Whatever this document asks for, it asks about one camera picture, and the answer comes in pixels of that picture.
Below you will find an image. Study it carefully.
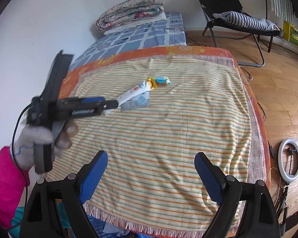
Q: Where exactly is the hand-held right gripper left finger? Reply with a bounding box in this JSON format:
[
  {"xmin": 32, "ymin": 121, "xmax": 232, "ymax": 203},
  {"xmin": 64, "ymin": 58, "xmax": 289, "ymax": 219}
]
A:
[{"xmin": 19, "ymin": 150, "xmax": 108, "ymax": 238}]

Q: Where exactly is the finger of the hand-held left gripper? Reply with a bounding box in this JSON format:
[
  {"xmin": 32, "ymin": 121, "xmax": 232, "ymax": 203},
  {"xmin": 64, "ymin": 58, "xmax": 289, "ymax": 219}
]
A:
[
  {"xmin": 61, "ymin": 97, "xmax": 106, "ymax": 107},
  {"xmin": 99, "ymin": 100, "xmax": 120, "ymax": 111}
]

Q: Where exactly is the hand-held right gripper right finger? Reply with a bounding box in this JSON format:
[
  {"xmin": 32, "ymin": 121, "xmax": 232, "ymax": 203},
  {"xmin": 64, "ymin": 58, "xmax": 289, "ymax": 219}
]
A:
[{"xmin": 194, "ymin": 152, "xmax": 281, "ymax": 238}]

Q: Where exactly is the colourful printed tube wrapper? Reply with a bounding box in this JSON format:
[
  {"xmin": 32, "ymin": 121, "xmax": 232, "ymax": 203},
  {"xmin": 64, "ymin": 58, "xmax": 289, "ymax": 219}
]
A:
[{"xmin": 103, "ymin": 76, "xmax": 172, "ymax": 116}]

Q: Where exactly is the grey packet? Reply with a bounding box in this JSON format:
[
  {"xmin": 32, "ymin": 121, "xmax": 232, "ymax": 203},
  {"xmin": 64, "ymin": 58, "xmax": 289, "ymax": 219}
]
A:
[{"xmin": 120, "ymin": 90, "xmax": 151, "ymax": 112}]

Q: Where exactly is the blue plastic mesh basket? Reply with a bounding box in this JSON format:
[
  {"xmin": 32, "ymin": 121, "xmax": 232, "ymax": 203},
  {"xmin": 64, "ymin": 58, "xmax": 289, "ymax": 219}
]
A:
[{"xmin": 86, "ymin": 216, "xmax": 152, "ymax": 238}]

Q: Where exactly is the person's left forearm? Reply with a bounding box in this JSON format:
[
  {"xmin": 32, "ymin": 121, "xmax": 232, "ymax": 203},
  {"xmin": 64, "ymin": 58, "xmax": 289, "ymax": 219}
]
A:
[{"xmin": 0, "ymin": 146, "xmax": 30, "ymax": 230}]

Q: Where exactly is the person's left hand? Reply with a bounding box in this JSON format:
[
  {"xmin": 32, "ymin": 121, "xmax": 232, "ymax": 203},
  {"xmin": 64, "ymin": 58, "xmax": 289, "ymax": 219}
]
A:
[{"xmin": 12, "ymin": 120, "xmax": 78, "ymax": 170}]

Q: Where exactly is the yellow striped blanket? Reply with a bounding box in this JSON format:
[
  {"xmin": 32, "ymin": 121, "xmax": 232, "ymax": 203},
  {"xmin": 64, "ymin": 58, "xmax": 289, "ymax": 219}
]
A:
[{"xmin": 46, "ymin": 56, "xmax": 254, "ymax": 236}]

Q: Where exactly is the blue checked bedsheet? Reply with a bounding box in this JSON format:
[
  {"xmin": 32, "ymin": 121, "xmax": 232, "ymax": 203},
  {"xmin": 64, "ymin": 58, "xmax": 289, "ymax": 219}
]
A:
[{"xmin": 72, "ymin": 12, "xmax": 188, "ymax": 66}]

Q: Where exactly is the teal cloth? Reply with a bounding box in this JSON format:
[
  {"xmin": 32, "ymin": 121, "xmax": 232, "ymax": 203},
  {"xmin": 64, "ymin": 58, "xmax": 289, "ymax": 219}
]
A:
[{"xmin": 9, "ymin": 201, "xmax": 71, "ymax": 238}]

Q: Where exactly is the folded floral quilt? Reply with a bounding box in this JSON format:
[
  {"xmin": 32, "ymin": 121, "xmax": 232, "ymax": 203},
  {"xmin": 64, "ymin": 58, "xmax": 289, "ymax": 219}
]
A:
[{"xmin": 96, "ymin": 0, "xmax": 164, "ymax": 33}]

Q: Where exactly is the black device with red light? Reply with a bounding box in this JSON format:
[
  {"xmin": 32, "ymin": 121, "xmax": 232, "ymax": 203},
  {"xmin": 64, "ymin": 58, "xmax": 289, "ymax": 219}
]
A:
[{"xmin": 284, "ymin": 211, "xmax": 298, "ymax": 231}]

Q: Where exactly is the orange patterned blanket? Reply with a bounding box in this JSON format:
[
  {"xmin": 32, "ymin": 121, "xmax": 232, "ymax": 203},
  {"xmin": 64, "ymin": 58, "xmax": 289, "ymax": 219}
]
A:
[{"xmin": 57, "ymin": 45, "xmax": 271, "ymax": 238}]

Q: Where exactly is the black white striped cloth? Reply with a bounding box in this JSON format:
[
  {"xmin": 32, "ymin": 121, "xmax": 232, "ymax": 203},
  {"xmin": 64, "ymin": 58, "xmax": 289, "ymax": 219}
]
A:
[{"xmin": 212, "ymin": 11, "xmax": 281, "ymax": 33}]

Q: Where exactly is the green striped hanging towel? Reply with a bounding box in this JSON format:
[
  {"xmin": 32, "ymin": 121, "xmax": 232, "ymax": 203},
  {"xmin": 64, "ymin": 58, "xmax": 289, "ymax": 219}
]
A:
[{"xmin": 268, "ymin": 0, "xmax": 294, "ymax": 24}]

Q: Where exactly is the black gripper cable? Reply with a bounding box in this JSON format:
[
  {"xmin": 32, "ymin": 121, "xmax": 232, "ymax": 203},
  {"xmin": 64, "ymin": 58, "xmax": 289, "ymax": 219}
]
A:
[{"xmin": 6, "ymin": 103, "xmax": 40, "ymax": 231}]

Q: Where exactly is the white ring light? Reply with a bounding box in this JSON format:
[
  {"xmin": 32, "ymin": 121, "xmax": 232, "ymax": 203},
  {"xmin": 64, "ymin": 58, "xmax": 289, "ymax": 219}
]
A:
[{"xmin": 278, "ymin": 139, "xmax": 298, "ymax": 180}]

